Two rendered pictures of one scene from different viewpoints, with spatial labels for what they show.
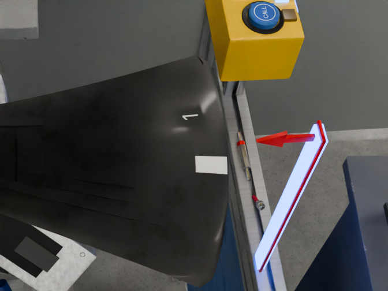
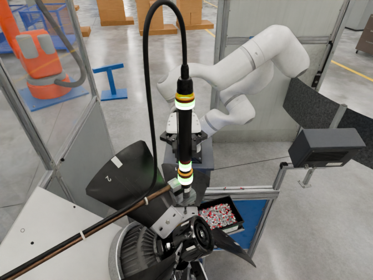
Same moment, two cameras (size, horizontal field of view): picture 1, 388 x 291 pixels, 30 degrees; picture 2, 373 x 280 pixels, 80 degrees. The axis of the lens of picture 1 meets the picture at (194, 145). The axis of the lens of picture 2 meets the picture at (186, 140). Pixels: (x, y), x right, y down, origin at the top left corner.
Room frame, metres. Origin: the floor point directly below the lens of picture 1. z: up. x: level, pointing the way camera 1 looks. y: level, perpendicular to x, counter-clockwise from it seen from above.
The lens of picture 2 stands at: (0.18, 0.65, 1.88)
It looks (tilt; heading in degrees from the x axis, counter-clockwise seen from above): 39 degrees down; 286
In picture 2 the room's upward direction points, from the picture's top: straight up
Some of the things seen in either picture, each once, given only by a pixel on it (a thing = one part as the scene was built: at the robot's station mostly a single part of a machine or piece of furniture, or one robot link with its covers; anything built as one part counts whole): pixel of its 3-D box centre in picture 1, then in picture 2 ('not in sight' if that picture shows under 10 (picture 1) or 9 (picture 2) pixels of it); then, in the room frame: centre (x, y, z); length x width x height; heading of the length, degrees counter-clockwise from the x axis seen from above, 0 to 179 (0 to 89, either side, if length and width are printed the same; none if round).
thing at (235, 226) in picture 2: not in sight; (217, 216); (0.20, -0.03, 0.85); 0.22 x 0.17 x 0.07; 33
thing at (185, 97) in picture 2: not in sight; (185, 100); (0.30, 0.21, 1.63); 0.04 x 0.04 x 0.03
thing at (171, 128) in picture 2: not in sight; (183, 125); (0.34, 0.11, 1.49); 0.11 x 0.10 x 0.07; 108
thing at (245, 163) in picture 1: (243, 156); not in sight; (0.57, -0.07, 0.87); 0.08 x 0.01 x 0.01; 19
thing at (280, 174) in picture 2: not in sight; (280, 176); (-0.09, -0.29, 0.96); 0.03 x 0.03 x 0.20; 18
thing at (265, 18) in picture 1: (263, 15); not in sight; (0.65, -0.05, 1.08); 0.04 x 0.04 x 0.02
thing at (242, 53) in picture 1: (250, 17); not in sight; (0.69, -0.04, 1.02); 0.16 x 0.10 x 0.11; 18
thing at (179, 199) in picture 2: not in sight; (182, 188); (0.31, 0.22, 1.33); 0.09 x 0.07 x 0.10; 53
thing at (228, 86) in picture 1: (238, 63); not in sight; (0.69, -0.04, 0.92); 0.03 x 0.03 x 0.12; 18
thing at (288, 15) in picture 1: (288, 15); not in sight; (0.66, -0.09, 1.08); 0.02 x 0.02 x 0.01; 18
